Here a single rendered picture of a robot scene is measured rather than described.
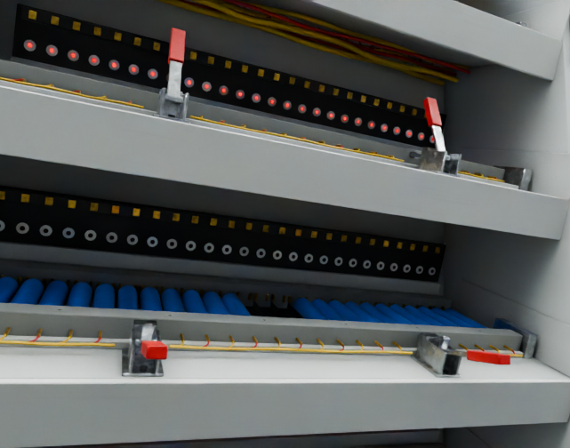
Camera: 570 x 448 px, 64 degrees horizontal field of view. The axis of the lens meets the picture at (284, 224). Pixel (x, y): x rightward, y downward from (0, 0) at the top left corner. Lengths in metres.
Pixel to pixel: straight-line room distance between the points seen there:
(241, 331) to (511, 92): 0.47
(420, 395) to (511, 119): 0.38
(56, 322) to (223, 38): 0.41
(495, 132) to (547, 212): 0.16
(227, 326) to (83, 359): 0.11
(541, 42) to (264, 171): 0.38
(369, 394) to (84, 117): 0.31
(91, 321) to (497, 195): 0.39
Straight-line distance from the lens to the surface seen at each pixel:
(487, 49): 0.57
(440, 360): 0.45
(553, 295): 0.58
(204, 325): 0.39
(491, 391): 0.49
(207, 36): 0.63
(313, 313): 0.47
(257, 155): 0.37
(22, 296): 0.43
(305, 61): 0.67
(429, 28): 0.53
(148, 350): 0.28
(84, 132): 0.36
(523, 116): 0.65
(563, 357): 0.58
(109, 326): 0.38
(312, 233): 0.55
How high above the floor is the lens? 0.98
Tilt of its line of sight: 10 degrees up
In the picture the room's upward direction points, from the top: 4 degrees clockwise
